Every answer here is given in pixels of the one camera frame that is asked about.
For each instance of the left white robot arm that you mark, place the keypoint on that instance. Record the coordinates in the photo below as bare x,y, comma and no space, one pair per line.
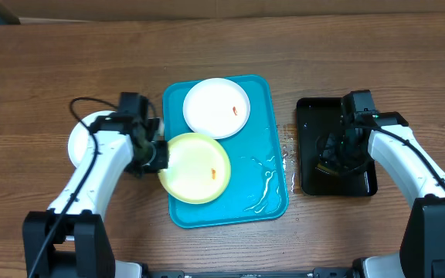
69,239

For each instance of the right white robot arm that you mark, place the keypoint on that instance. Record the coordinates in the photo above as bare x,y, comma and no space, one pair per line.
387,139

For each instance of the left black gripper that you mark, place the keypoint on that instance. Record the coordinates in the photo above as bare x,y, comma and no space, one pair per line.
163,163

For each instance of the white plate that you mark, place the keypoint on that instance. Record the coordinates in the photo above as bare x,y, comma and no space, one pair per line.
79,137
216,107

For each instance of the white plate top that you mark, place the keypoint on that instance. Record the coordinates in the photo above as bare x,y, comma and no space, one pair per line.
216,107

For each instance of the yellow green sponge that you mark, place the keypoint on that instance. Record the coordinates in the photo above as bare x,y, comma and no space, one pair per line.
326,170

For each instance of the black water tray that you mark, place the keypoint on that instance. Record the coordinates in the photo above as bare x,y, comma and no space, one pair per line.
316,116

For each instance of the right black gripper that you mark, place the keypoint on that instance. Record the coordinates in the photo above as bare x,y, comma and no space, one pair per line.
332,153

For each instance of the teal plastic tray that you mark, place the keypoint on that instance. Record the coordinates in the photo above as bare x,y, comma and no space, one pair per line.
257,188

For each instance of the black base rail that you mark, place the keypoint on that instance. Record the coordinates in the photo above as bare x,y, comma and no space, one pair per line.
320,272

